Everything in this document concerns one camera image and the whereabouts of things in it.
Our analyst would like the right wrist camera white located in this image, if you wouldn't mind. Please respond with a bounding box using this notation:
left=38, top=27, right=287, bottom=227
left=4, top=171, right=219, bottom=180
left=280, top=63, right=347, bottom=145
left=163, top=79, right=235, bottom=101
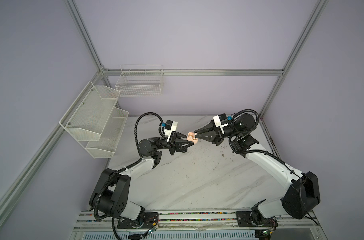
left=213, top=114, right=233, bottom=135

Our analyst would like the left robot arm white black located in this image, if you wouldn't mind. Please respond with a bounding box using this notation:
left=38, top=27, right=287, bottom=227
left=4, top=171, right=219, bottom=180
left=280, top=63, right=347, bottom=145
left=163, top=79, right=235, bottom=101
left=89, top=132, right=198, bottom=226

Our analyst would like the aluminium mounting rail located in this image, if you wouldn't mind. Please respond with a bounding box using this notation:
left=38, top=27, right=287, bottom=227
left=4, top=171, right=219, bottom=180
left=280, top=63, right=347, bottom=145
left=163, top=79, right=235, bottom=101
left=73, top=209, right=321, bottom=232

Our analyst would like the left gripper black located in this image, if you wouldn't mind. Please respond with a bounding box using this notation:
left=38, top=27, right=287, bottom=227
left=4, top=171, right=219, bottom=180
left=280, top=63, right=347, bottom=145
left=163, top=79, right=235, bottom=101
left=151, top=131, right=194, bottom=157

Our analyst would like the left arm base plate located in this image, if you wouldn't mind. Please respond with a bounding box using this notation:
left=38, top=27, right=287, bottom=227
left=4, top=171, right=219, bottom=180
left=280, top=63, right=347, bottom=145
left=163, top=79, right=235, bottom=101
left=115, top=212, right=159, bottom=229

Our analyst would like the white mesh shelf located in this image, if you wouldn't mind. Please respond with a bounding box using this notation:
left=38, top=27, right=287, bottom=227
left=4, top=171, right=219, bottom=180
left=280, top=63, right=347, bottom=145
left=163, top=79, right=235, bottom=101
left=86, top=108, right=129, bottom=159
left=59, top=82, right=120, bottom=142

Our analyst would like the white wire basket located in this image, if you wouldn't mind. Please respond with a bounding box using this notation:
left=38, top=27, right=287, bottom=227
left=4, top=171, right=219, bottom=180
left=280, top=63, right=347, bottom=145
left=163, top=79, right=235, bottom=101
left=116, top=65, right=164, bottom=97

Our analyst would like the pink round charging case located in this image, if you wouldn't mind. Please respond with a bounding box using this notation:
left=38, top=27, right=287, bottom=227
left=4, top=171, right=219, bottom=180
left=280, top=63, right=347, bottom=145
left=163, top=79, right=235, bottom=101
left=187, top=132, right=199, bottom=144

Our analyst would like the white mesh shelf upper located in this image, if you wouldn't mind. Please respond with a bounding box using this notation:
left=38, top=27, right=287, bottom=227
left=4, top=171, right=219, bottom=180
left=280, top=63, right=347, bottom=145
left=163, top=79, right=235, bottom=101
left=59, top=82, right=120, bottom=142

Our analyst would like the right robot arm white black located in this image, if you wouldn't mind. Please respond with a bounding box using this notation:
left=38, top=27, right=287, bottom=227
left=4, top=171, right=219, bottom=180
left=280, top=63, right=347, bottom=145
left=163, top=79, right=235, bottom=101
left=188, top=109, right=320, bottom=227

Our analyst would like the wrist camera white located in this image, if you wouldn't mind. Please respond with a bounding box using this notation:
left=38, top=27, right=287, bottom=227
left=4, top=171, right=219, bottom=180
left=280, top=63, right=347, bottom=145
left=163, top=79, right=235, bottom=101
left=161, top=120, right=178, bottom=143
left=213, top=114, right=233, bottom=135

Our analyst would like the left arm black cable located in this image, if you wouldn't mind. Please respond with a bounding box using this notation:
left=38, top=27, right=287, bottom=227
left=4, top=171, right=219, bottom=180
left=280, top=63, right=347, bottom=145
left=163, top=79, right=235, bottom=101
left=93, top=112, right=165, bottom=221

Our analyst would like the white mesh shelf lower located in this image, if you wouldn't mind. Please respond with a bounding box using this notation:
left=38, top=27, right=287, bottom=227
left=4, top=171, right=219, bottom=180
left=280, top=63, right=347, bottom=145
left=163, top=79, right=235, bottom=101
left=86, top=108, right=129, bottom=159

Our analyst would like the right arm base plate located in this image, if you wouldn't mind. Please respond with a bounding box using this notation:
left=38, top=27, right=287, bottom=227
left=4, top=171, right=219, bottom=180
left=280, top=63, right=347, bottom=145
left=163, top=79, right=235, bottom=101
left=236, top=211, right=278, bottom=227

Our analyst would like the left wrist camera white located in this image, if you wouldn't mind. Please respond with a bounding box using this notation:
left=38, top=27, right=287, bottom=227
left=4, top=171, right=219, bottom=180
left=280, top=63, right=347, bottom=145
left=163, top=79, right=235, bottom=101
left=161, top=120, right=178, bottom=143

